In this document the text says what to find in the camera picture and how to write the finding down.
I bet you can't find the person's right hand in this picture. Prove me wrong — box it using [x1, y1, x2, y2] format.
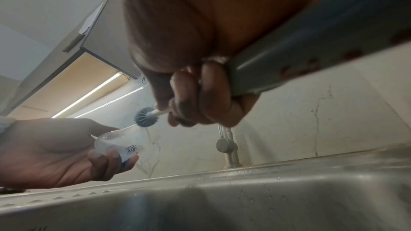
[122, 0, 330, 128]

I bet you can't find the person's left hand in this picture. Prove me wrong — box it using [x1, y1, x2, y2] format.
[0, 117, 140, 190]

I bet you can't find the clear glass bottle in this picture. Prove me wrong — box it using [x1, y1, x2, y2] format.
[91, 123, 162, 173]

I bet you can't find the white bottle brush grey head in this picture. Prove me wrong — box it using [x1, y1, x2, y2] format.
[134, 107, 173, 127]

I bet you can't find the under-cabinet light strip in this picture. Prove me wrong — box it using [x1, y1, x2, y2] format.
[51, 72, 131, 118]

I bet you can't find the steel kitchen faucet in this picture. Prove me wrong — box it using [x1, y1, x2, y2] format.
[215, 122, 244, 169]

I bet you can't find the stainless steel sink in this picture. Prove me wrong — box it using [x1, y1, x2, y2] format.
[0, 145, 411, 231]

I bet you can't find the grey wall cabinet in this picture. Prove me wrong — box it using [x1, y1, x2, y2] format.
[0, 0, 143, 122]

